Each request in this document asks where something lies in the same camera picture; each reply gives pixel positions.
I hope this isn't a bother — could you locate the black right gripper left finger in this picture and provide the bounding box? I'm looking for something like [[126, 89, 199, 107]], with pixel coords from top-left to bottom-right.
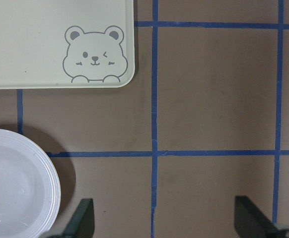
[[63, 198, 94, 237]]

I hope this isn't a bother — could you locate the brown paper table cover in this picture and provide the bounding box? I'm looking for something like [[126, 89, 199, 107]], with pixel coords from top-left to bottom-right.
[[0, 0, 289, 238]]

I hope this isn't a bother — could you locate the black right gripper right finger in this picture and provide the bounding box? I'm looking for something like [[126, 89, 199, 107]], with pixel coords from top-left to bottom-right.
[[234, 196, 275, 236]]

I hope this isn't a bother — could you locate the cream bear tray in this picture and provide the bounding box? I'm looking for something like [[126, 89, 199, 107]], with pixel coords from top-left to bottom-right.
[[0, 0, 135, 89]]

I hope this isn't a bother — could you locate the white round plate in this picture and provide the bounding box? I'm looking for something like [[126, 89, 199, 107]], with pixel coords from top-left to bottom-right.
[[0, 129, 61, 238]]

